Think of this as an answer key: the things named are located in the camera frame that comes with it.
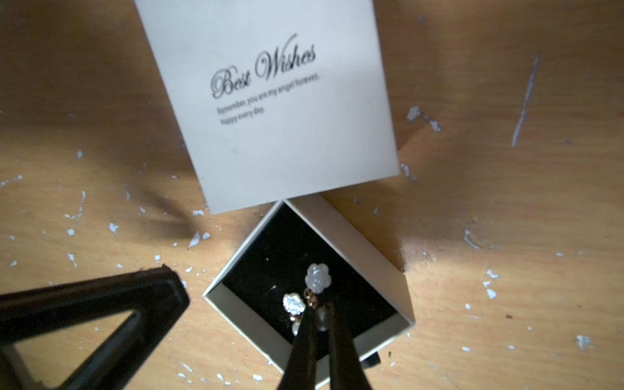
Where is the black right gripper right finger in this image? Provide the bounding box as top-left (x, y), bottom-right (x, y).
top-left (328, 304), bottom-right (372, 390)

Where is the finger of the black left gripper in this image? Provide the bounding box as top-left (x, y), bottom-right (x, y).
top-left (1, 266), bottom-right (190, 389)

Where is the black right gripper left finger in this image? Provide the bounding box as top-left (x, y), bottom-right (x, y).
top-left (278, 307), bottom-right (319, 390)

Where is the white flower pearl earring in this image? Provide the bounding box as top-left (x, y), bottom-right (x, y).
top-left (304, 263), bottom-right (332, 332)

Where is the white jewelry box drawer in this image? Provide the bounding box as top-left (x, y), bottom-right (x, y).
top-left (203, 195), bottom-right (416, 389)

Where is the white jewelry box sleeve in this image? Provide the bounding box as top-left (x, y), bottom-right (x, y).
top-left (136, 1), bottom-right (399, 214)

